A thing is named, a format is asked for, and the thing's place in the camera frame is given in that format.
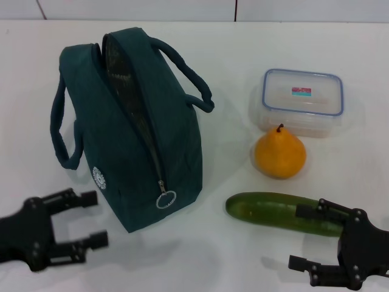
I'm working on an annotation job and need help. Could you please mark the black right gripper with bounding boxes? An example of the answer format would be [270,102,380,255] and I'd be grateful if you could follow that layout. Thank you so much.
[287,198,389,290]

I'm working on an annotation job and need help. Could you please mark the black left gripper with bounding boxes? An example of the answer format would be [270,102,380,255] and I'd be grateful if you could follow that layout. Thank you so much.
[0,187,109,273]

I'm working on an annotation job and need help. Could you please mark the clear food container blue seal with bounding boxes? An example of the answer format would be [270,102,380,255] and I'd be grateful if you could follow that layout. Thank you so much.
[249,68,346,139]

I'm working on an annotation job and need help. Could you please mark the orange pear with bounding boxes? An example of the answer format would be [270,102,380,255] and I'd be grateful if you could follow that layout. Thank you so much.
[253,123,307,180]

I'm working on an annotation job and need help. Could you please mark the green cucumber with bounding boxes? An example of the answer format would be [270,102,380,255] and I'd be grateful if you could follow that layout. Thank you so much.
[225,192,346,238]

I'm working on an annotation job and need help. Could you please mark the dark teal insulated lunch bag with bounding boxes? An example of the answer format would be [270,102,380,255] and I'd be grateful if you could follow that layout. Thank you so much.
[50,27,215,234]

